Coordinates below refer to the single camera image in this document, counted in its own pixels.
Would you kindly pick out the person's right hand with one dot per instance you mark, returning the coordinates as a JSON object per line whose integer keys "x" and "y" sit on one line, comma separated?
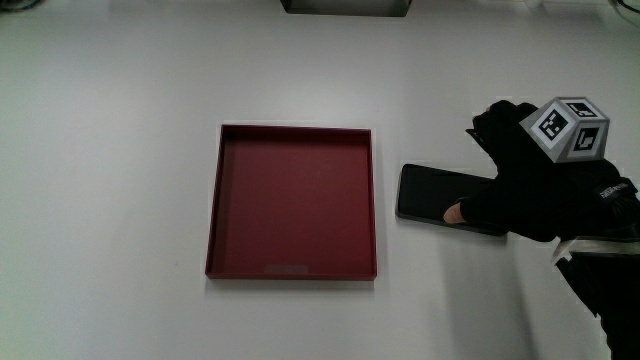
{"x": 530, "y": 200}

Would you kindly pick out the black smartphone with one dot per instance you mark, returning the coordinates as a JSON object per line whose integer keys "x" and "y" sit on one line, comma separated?
{"x": 425, "y": 192}

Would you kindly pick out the person's right forearm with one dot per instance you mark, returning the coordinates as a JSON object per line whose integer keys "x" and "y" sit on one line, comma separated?
{"x": 615, "y": 295}

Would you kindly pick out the white desk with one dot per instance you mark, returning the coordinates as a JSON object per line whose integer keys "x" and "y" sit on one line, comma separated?
{"x": 100, "y": 200}

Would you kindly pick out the dark red square tray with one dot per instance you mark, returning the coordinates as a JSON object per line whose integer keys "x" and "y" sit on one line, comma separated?
{"x": 295, "y": 210}

